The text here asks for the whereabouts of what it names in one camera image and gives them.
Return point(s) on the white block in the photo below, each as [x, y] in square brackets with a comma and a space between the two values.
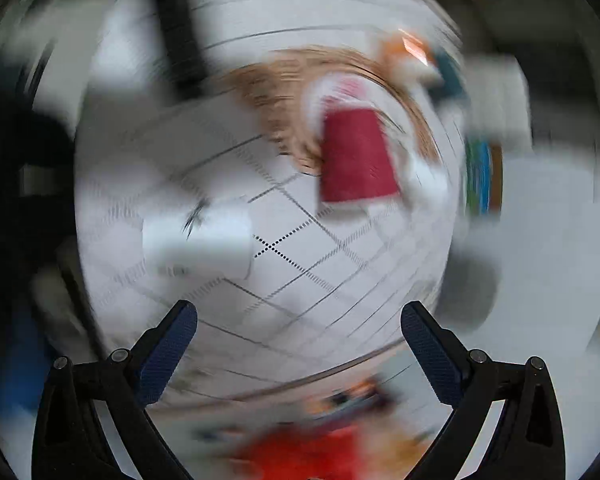
[495, 100]

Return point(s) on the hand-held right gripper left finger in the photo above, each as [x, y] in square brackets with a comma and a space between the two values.
[166, 352]

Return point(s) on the orange and white object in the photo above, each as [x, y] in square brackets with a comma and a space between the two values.
[405, 55]

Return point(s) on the red object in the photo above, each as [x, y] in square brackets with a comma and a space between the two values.
[305, 452]

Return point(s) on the brown woven basket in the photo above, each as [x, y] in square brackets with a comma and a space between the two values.
[290, 110]

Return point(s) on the red cup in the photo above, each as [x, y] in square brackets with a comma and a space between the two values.
[357, 155]

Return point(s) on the white grid tablecloth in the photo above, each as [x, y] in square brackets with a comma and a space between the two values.
[260, 200]

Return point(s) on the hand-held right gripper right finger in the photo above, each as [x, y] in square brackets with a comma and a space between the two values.
[432, 352]

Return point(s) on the white box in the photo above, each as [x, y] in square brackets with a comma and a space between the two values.
[197, 240]

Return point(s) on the black pole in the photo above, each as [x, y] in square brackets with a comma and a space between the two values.
[177, 25]

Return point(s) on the colourful striped object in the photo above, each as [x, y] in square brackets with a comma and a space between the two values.
[482, 180]

